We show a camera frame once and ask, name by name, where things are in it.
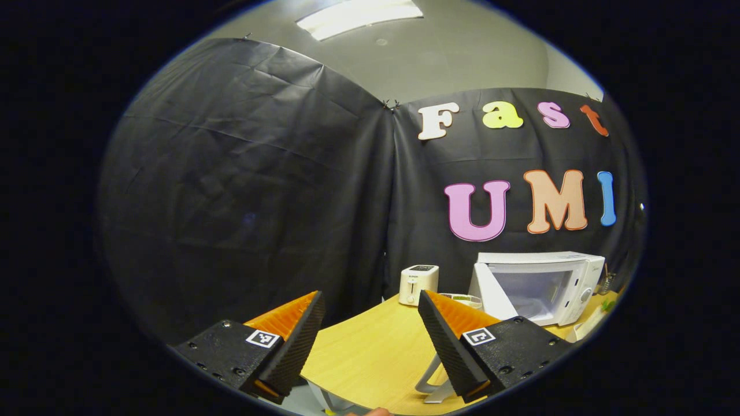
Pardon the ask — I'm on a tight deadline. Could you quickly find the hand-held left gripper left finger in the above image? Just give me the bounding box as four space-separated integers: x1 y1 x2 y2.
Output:
172 290 325 405

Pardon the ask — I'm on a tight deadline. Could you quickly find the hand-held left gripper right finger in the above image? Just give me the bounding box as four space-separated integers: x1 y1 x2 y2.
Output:
417 289 579 404

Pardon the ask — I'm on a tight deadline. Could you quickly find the white microwave oven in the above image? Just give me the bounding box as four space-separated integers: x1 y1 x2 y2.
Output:
467 251 606 327

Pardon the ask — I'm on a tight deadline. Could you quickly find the small white bowl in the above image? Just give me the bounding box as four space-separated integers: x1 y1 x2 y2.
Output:
445 293 483 310

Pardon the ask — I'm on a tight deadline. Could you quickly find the white toaster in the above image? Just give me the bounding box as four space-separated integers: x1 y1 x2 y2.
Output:
399 265 439 307

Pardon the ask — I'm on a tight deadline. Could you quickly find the black backdrop cloth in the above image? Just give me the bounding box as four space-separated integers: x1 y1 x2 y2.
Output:
98 38 645 347

